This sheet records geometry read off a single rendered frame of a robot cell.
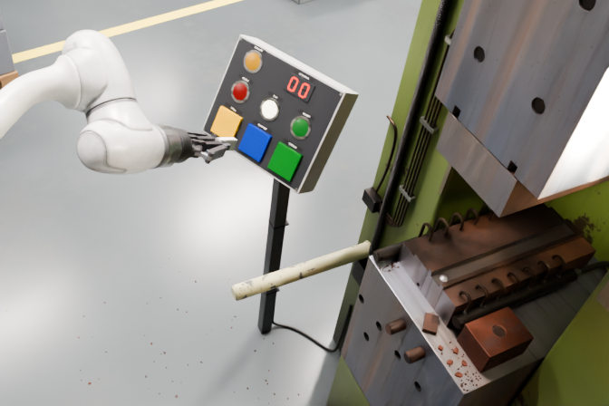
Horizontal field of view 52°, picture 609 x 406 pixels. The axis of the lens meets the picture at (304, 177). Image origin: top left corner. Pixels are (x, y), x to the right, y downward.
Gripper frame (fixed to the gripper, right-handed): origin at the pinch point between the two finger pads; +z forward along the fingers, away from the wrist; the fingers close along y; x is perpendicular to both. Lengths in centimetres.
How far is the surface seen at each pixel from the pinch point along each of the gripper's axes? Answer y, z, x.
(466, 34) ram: 44, -11, 45
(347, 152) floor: -36, 166, -28
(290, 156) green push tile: 11.0, 12.4, 2.2
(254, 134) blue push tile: -0.9, 12.4, 2.0
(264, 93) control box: -3.4, 13.1, 12.3
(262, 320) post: 1, 68, -74
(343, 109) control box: 17.0, 16.1, 18.3
